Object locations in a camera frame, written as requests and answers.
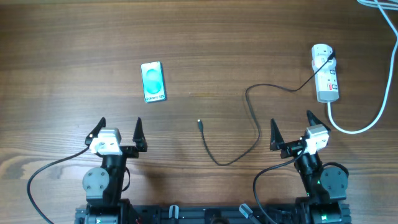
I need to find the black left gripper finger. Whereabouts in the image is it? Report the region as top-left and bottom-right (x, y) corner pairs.
(85, 117), (106, 146)
(132, 118), (147, 152)

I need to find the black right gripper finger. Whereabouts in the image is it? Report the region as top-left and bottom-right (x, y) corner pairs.
(307, 110), (331, 132)
(270, 119), (285, 151)

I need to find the blue screen Galaxy smartphone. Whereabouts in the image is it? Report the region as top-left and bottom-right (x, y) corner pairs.
(141, 62), (167, 103)

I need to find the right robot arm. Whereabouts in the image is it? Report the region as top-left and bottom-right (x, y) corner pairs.
(266, 111), (352, 224)

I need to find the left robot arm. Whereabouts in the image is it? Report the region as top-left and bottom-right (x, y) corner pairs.
(75, 118), (147, 224)

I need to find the white USB charger plug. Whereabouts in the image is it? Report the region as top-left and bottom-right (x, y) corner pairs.
(312, 52), (336, 72)

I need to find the white power strip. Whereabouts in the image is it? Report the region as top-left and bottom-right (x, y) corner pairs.
(312, 44), (340, 103)

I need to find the black right camera cable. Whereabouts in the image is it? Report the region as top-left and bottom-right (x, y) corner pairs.
(252, 136), (307, 224)

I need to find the black camera cable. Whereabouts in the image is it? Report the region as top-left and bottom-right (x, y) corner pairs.
(252, 136), (307, 224)
(26, 146), (91, 224)

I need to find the black USB charging cable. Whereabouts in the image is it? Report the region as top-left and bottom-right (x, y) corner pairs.
(197, 49), (336, 167)

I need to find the black left camera cable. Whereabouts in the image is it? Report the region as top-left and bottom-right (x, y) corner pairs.
(26, 146), (91, 224)

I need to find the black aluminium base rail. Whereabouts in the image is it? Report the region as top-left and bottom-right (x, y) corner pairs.
(74, 198), (352, 224)

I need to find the white power strip cord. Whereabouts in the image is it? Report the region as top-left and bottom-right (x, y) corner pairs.
(326, 0), (398, 135)

